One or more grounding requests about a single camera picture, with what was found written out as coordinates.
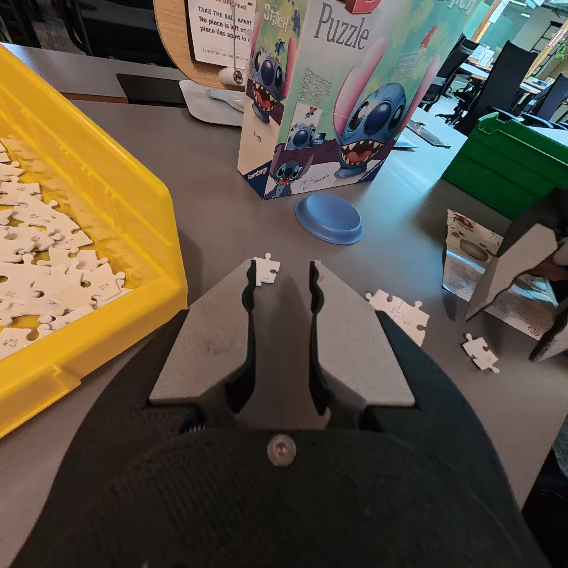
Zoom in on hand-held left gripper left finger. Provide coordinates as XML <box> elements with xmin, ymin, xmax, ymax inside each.
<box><xmin>149</xmin><ymin>259</ymin><xmax>257</xmax><ymax>413</ymax></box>

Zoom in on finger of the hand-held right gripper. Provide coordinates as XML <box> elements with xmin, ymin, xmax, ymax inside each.
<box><xmin>464</xmin><ymin>223</ymin><xmax>561</xmax><ymax>321</ymax></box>
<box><xmin>529</xmin><ymin>302</ymin><xmax>568</xmax><ymax>362</ymax></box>

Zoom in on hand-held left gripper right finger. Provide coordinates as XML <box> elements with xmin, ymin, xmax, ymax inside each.
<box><xmin>309</xmin><ymin>260</ymin><xmax>416</xmax><ymax>416</ymax></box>

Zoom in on assembled white puzzle pieces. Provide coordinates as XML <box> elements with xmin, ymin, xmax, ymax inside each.
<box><xmin>366</xmin><ymin>289</ymin><xmax>430</xmax><ymax>348</ymax></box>

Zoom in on white puzzle piece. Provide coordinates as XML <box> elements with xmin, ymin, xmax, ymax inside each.
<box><xmin>461</xmin><ymin>334</ymin><xmax>500</xmax><ymax>373</ymax></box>
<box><xmin>254</xmin><ymin>253</ymin><xmax>281</xmax><ymax>287</ymax></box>

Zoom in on white printed puzzle bag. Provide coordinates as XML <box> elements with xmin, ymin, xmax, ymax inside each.
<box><xmin>442</xmin><ymin>209</ymin><xmax>561</xmax><ymax>340</ymax></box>

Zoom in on pile of white puzzle pieces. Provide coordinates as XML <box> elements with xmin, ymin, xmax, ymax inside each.
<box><xmin>0</xmin><ymin>138</ymin><xmax>134</xmax><ymax>360</ymax></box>

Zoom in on cartoon print puzzle box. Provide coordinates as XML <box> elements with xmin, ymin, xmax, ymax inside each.
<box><xmin>237</xmin><ymin>0</ymin><xmax>482</xmax><ymax>200</ymax></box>

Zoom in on person's right hand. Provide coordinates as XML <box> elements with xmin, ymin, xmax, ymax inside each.
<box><xmin>532</xmin><ymin>240</ymin><xmax>568</xmax><ymax>282</ymax></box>

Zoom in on green plastic bin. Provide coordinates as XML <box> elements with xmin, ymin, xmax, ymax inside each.
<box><xmin>441</xmin><ymin>112</ymin><xmax>568</xmax><ymax>220</ymax></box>

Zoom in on blue round plastic stand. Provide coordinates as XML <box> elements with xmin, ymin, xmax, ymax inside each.
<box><xmin>294</xmin><ymin>192</ymin><xmax>364</xmax><ymax>246</ymax></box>

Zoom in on black office chair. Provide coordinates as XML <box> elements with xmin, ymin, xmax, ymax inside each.
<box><xmin>419</xmin><ymin>35</ymin><xmax>480</xmax><ymax>114</ymax></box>
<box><xmin>455</xmin><ymin>40</ymin><xmax>540</xmax><ymax>136</ymax></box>

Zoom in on flat grey sheet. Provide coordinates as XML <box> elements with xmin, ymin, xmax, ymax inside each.
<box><xmin>393</xmin><ymin>120</ymin><xmax>453</xmax><ymax>149</ymax></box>

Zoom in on yellow plastic bin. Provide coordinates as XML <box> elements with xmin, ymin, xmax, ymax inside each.
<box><xmin>0</xmin><ymin>44</ymin><xmax>188</xmax><ymax>438</ymax></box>

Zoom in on wooden sign board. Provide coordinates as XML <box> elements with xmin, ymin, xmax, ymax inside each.
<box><xmin>153</xmin><ymin>0</ymin><xmax>256</xmax><ymax>91</ymax></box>

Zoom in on white instruction sheet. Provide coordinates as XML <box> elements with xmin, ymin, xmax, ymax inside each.
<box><xmin>185</xmin><ymin>0</ymin><xmax>256</xmax><ymax>60</ymax></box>

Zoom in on grey metal base plate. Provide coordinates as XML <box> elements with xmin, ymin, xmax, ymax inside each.
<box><xmin>180</xmin><ymin>80</ymin><xmax>245</xmax><ymax>127</ymax></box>

